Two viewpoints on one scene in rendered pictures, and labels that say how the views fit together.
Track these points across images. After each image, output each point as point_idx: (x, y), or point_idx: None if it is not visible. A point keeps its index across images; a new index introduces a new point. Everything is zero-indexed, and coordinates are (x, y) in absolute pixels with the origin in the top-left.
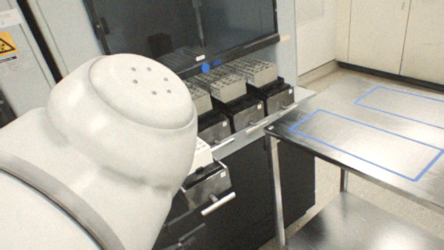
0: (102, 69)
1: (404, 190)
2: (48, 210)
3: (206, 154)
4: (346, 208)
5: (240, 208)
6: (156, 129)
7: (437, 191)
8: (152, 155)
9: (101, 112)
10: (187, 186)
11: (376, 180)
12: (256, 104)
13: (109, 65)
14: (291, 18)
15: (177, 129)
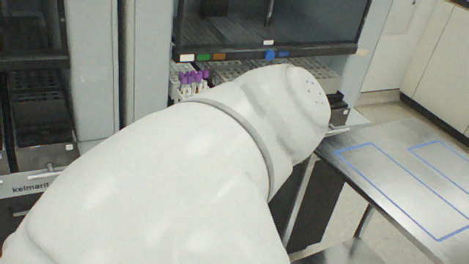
0: (294, 78)
1: (425, 245)
2: (257, 151)
3: None
4: (354, 254)
5: None
6: (314, 126)
7: (453, 256)
8: (307, 140)
9: (292, 105)
10: None
11: (403, 229)
12: None
13: (297, 75)
14: (377, 34)
15: (322, 129)
